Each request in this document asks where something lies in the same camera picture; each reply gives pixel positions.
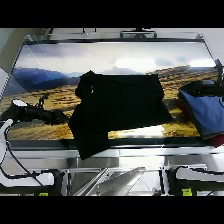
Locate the black T-shirt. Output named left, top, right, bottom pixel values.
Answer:
left=67, top=70, right=175, bottom=161

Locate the blue garment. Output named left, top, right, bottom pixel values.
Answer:
left=179, top=89, right=224, bottom=140

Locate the silver frame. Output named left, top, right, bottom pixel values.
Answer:
left=0, top=146, right=224, bottom=197

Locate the black cable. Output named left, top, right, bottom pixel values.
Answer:
left=0, top=125, right=52, bottom=188

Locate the red garment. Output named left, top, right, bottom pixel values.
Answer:
left=175, top=99, right=224, bottom=148

